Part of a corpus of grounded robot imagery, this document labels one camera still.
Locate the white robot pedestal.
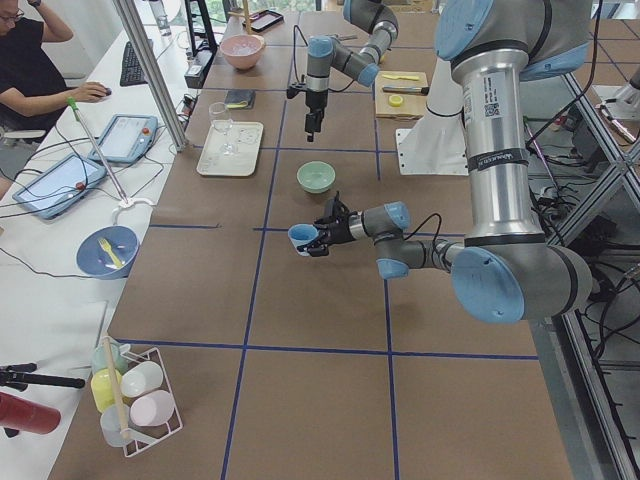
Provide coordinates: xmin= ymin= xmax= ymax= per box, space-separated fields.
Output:
xmin=396 ymin=58 xmax=468 ymax=176

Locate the pink bowl of ice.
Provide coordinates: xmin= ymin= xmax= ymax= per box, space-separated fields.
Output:
xmin=220 ymin=34 xmax=266 ymax=70

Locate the white wire cup rack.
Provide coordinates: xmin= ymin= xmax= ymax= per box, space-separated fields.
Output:
xmin=94 ymin=337 xmax=183 ymax=458

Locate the wooden mug tree stand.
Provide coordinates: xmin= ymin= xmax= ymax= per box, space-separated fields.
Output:
xmin=228 ymin=0 xmax=254 ymax=35

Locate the metal ice scoop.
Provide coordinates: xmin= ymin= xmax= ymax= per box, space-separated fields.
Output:
xmin=329 ymin=34 xmax=358 ymax=41

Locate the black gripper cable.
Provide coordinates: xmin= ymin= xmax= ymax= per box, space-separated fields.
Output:
xmin=292 ymin=24 xmax=361 ymax=94

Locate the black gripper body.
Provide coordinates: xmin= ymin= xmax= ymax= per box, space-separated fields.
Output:
xmin=286 ymin=75 xmax=329 ymax=114
xmin=315 ymin=191 xmax=361 ymax=246

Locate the seated person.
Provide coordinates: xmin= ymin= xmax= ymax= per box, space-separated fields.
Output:
xmin=1 ymin=1 xmax=111 ymax=132

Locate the black keyboard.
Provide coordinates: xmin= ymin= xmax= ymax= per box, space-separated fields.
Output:
xmin=119 ymin=41 xmax=147 ymax=87

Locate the yellow plastic fork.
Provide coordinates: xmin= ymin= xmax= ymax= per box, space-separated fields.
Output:
xmin=98 ymin=237 xmax=124 ymax=269

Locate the wooden cutting board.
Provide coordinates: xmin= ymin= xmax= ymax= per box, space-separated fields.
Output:
xmin=374 ymin=71 xmax=429 ymax=118

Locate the aluminium frame post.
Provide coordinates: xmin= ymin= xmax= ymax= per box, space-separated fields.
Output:
xmin=112 ymin=0 xmax=188 ymax=152

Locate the blue bowl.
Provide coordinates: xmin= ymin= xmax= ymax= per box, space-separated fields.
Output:
xmin=76 ymin=225 xmax=139 ymax=280

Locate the lemon half slice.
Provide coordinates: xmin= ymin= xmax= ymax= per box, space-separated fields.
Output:
xmin=388 ymin=94 xmax=404 ymax=108

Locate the light green bowl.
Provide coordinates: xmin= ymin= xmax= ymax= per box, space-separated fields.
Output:
xmin=296 ymin=161 xmax=336 ymax=194

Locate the cream bear tray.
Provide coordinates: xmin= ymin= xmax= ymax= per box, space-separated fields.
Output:
xmin=196 ymin=122 xmax=264 ymax=177

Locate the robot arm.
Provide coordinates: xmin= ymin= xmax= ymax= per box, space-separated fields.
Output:
xmin=287 ymin=1 xmax=398 ymax=142
xmin=296 ymin=1 xmax=592 ymax=323

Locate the black tripod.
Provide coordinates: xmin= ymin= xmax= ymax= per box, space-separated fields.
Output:
xmin=1 ymin=363 xmax=86 ymax=392

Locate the red bottle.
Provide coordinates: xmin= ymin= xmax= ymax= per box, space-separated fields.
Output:
xmin=1 ymin=393 xmax=61 ymax=438

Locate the near teach pendant tablet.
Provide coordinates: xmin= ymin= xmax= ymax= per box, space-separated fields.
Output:
xmin=12 ymin=154 xmax=107 ymax=220

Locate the green tipped metal rod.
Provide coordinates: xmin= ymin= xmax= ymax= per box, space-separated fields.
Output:
xmin=66 ymin=96 xmax=155 ymax=225

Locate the teach pendant tablet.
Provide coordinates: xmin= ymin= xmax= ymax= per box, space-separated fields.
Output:
xmin=12 ymin=154 xmax=107 ymax=220
xmin=97 ymin=114 xmax=159 ymax=165

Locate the far teach pendant tablet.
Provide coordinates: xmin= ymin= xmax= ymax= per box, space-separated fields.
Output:
xmin=97 ymin=114 xmax=159 ymax=165

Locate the light blue plastic cup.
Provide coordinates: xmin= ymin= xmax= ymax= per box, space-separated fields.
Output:
xmin=287 ymin=224 xmax=319 ymax=256

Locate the clear wine glass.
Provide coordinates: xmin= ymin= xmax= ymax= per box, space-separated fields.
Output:
xmin=208 ymin=102 xmax=236 ymax=156

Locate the yellow plastic knife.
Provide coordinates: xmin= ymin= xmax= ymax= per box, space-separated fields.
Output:
xmin=381 ymin=73 xmax=421 ymax=81

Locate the metal handled knife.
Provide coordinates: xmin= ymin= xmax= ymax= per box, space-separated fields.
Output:
xmin=382 ymin=86 xmax=430 ymax=96

